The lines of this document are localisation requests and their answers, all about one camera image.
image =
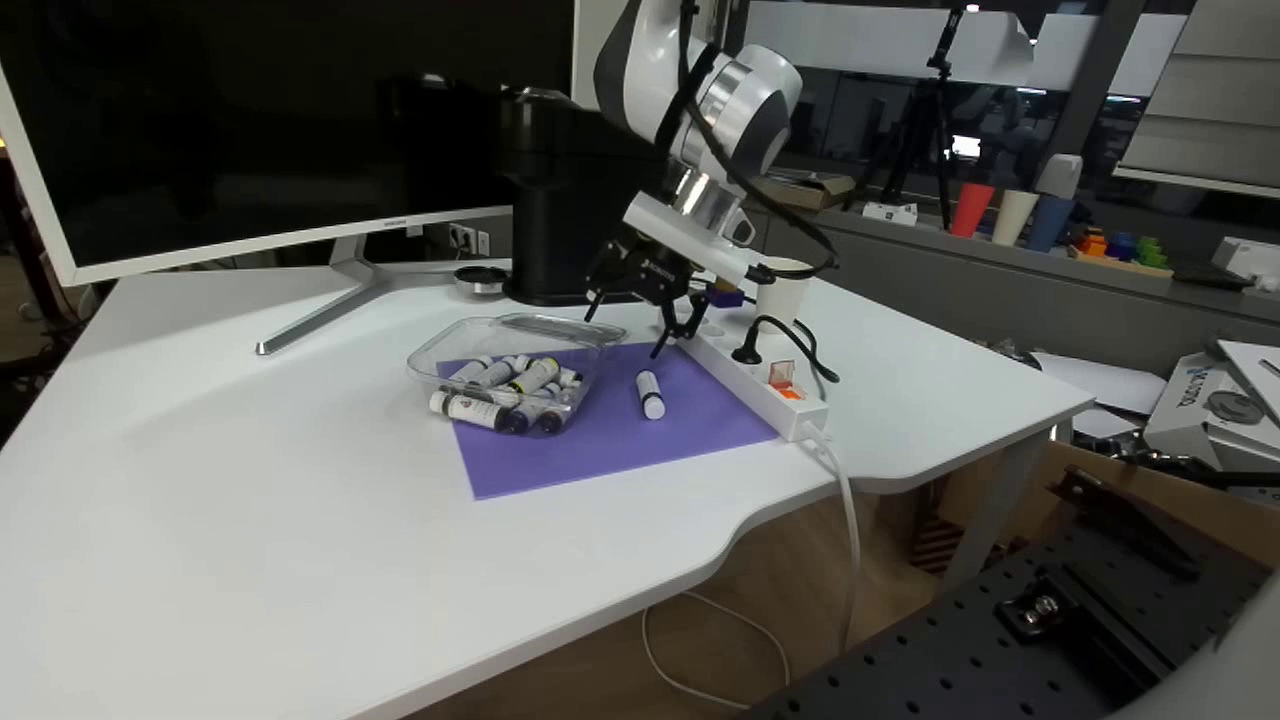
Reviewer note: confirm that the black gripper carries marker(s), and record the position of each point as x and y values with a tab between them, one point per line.
642	269

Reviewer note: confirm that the white power strip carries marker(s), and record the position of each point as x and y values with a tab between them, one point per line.
766	364

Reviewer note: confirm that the clear plastic clamshell container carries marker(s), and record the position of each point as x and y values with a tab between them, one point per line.
512	373

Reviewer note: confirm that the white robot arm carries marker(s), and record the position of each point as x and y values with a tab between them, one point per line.
720	118

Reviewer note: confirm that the loose white vial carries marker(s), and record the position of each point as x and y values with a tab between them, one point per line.
648	399

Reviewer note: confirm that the purple paper mat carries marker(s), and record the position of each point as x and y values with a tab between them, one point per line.
614	434

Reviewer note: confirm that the white paper cup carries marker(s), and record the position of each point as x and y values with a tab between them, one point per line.
785	293

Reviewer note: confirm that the black coffee machine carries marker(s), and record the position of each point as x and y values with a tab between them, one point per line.
575	178

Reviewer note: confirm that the red cup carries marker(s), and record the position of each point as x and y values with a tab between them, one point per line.
969	211

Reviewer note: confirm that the white cup on shelf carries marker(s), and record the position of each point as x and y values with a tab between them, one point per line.
1015	212

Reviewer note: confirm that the blue cup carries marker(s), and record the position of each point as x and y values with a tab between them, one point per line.
1048	220

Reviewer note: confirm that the black perforated board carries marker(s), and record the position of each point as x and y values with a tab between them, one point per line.
1065	630

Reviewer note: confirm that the white computer monitor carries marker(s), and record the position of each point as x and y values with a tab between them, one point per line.
168	133

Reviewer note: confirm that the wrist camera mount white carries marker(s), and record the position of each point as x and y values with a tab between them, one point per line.
693	241

